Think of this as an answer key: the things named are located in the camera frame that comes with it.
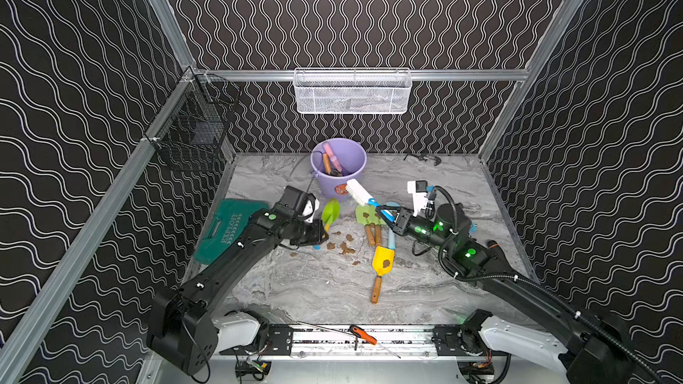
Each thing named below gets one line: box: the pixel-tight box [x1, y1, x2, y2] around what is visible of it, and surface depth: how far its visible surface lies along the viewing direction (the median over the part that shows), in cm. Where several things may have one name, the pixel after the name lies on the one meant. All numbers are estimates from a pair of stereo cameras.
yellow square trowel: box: [370, 245, 396, 304], surface depth 91 cm
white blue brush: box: [345, 177, 395, 223], surface depth 76 cm
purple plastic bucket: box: [309, 137, 368, 202], surface depth 102 cm
